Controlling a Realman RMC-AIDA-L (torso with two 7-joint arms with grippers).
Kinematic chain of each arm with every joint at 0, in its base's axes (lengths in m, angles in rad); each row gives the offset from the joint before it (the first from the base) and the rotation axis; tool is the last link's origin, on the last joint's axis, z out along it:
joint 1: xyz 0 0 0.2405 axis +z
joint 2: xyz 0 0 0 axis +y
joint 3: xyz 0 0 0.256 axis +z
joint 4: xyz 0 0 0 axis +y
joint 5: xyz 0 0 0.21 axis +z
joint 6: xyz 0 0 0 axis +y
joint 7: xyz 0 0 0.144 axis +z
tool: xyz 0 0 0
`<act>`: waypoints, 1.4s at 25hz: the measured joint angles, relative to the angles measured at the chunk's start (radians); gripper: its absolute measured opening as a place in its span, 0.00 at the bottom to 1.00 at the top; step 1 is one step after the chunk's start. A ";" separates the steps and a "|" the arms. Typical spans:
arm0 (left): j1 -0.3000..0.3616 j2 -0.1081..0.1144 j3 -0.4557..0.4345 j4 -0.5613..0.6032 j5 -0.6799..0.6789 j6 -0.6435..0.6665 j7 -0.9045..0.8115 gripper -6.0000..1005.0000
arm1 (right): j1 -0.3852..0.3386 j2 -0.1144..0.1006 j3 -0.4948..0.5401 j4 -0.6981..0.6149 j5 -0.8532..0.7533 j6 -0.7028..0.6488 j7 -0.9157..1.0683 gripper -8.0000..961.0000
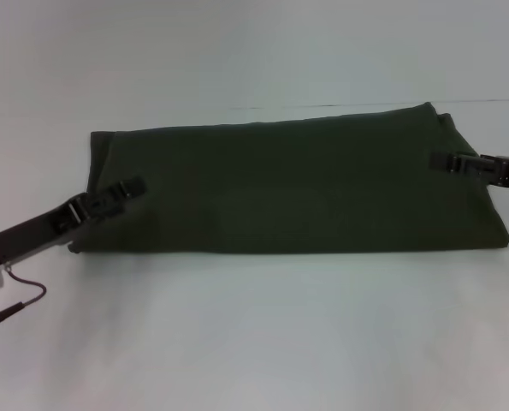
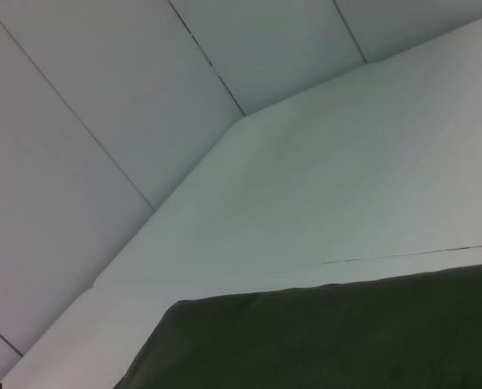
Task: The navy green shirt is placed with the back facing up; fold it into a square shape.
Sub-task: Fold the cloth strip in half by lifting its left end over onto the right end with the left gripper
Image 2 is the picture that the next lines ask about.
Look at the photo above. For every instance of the dark green shirt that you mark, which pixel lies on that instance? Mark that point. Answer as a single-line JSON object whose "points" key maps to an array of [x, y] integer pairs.
{"points": [[325, 336]]}

